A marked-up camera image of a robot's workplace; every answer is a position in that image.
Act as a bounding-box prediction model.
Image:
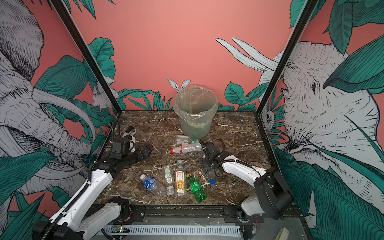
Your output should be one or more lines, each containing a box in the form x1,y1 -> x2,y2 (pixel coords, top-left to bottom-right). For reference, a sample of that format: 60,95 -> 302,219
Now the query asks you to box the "clear bottle blue cap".
205,170 -> 216,186

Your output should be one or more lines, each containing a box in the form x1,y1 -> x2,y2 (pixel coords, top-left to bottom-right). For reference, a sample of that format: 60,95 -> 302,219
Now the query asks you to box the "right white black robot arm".
199,140 -> 294,222

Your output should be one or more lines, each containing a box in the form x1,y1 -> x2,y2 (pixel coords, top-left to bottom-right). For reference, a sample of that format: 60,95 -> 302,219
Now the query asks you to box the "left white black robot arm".
32,139 -> 152,240

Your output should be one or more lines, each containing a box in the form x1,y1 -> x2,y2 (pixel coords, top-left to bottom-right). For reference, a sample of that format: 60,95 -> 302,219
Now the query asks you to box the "grey mesh waste bin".
173,87 -> 219,140

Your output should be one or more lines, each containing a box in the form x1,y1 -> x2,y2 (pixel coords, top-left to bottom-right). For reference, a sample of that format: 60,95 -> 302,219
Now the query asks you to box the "clear plastic bin liner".
172,84 -> 220,129

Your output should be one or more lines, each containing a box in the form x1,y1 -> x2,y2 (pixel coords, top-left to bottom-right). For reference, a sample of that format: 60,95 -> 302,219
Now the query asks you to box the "red cap white bottle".
171,143 -> 202,154

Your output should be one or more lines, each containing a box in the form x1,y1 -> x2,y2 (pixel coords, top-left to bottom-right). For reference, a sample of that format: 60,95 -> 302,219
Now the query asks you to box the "grey black stapler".
122,126 -> 137,152

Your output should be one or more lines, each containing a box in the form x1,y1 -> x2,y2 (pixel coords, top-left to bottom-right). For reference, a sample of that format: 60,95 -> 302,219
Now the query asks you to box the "green soda bottle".
186,173 -> 207,203

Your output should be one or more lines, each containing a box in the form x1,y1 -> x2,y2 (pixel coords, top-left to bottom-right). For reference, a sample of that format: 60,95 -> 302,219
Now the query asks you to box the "sunflower label tea bottle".
176,160 -> 187,197

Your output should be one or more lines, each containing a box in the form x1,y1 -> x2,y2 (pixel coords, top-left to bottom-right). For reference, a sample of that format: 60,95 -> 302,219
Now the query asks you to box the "clear bottle green neck band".
175,135 -> 198,145

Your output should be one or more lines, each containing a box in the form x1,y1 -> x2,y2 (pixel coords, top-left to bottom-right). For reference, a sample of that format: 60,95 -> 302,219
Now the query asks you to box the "crushed blue label water bottle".
140,174 -> 167,196

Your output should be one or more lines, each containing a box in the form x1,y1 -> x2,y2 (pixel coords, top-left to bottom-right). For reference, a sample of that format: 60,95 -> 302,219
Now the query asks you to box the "clear bottle green white label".
163,166 -> 175,196

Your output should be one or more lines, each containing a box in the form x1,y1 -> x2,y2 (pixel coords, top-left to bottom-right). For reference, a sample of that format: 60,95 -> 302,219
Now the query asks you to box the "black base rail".
86,204 -> 304,224

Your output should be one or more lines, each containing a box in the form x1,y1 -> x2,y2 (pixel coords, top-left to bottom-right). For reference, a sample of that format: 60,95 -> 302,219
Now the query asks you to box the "white perforated cable tray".
104,225 -> 242,238

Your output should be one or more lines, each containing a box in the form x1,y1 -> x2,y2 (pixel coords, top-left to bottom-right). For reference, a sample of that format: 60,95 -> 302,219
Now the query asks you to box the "left black frame post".
51,0 -> 122,115

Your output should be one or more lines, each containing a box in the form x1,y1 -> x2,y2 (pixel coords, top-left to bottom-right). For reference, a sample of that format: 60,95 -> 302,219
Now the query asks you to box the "black frame post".
51,0 -> 122,115
256,0 -> 318,117

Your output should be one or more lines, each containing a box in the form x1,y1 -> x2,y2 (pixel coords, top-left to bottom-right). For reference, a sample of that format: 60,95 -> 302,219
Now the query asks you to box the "right black frame post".
256,0 -> 318,117

